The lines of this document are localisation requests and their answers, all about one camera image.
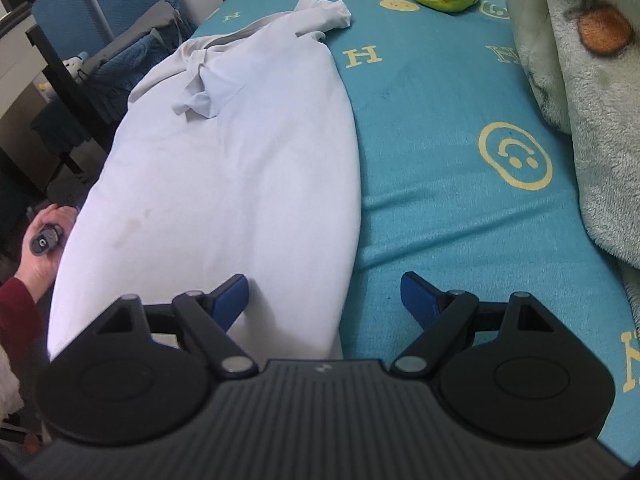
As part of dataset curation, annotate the red sleeved left forearm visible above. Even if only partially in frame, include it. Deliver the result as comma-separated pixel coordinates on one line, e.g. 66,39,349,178
0,278,42,364

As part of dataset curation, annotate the person's left hand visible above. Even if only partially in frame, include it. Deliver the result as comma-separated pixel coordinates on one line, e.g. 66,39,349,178
13,202,79,304

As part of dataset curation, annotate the black desk frame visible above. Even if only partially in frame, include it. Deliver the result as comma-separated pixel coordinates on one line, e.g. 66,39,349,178
1,2,116,153

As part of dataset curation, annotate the pale green fleece blanket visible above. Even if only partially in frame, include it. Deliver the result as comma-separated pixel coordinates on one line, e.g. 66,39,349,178
498,0,640,281

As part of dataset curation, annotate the white polo shirt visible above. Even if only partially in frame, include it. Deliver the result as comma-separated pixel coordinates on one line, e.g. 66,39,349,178
48,0,361,363

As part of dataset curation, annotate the grey cloth on chair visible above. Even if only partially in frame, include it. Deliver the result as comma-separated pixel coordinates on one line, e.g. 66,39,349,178
82,0,186,75

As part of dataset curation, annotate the small white plush toy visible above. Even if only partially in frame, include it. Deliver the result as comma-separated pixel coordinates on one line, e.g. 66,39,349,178
63,51,89,79

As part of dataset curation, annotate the teal patterned bed sheet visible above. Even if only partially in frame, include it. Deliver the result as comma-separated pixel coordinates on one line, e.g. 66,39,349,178
198,0,639,463

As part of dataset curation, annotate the blue folding chair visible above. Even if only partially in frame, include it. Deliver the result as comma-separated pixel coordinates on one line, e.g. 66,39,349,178
29,0,202,126

